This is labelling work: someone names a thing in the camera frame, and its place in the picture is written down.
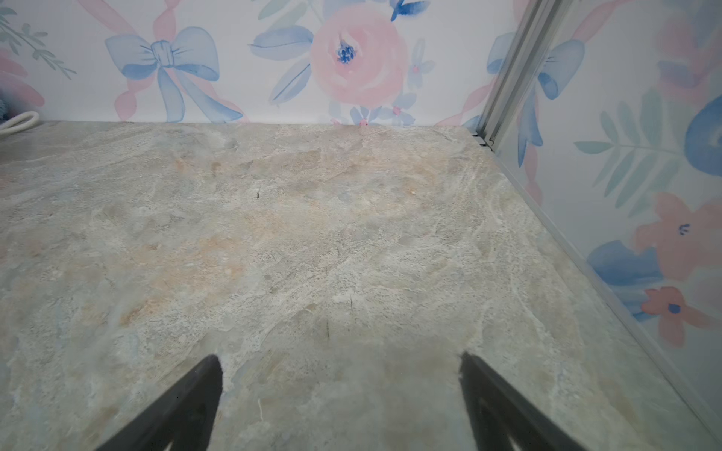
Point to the light blue cloth with drawstring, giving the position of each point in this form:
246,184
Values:
18,113

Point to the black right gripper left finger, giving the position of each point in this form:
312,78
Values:
182,418

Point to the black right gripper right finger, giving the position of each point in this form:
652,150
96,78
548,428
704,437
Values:
501,418

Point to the aluminium corner frame post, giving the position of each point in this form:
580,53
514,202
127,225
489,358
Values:
538,26

